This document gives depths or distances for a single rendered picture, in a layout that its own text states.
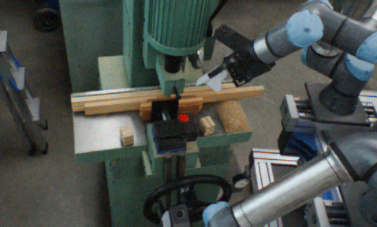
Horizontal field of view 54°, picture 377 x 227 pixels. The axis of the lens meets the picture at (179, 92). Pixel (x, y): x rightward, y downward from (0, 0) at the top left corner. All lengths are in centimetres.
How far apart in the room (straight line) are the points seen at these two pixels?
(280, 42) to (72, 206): 156
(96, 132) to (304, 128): 88
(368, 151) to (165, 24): 58
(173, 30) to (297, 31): 34
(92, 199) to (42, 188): 28
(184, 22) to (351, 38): 41
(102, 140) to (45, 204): 100
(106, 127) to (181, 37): 42
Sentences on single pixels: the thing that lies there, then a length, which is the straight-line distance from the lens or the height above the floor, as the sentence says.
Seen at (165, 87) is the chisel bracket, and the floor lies 104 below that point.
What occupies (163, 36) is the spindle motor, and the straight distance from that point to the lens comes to 106.
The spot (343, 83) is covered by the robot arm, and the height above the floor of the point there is 96.
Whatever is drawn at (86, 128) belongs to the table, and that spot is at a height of 90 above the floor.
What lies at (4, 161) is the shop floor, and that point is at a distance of 239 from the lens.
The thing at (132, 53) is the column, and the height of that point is 99.
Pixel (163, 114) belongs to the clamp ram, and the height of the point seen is 96.
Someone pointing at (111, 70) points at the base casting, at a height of 80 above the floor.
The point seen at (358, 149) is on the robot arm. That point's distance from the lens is 86.
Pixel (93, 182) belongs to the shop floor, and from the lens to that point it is 221.
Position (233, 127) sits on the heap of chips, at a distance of 130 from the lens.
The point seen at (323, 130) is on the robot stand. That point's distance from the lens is 169.
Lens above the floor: 189
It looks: 45 degrees down
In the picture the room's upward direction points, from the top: 8 degrees clockwise
